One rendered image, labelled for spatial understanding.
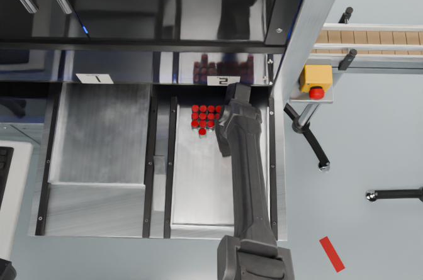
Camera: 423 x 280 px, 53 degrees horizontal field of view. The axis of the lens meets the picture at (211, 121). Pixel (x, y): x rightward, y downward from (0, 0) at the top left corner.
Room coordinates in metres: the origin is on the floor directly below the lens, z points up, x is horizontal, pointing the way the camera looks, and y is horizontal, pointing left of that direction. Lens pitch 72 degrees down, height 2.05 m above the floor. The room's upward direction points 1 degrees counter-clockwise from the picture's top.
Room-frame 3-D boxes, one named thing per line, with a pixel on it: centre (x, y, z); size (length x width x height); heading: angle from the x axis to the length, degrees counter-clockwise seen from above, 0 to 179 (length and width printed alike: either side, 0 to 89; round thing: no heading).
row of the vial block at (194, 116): (0.37, -0.03, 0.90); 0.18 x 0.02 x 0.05; 87
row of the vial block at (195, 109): (0.40, -0.03, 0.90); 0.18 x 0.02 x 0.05; 87
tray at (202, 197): (0.24, -0.03, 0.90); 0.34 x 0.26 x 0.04; 177
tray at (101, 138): (0.36, 0.31, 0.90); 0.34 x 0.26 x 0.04; 178
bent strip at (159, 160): (0.19, 0.15, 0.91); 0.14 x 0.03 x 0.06; 178
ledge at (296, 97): (0.50, -0.30, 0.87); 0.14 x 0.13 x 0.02; 178
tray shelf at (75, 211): (0.29, 0.14, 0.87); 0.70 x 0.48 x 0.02; 88
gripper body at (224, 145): (0.29, -0.05, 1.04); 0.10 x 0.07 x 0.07; 12
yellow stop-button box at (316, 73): (0.46, -0.28, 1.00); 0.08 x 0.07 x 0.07; 178
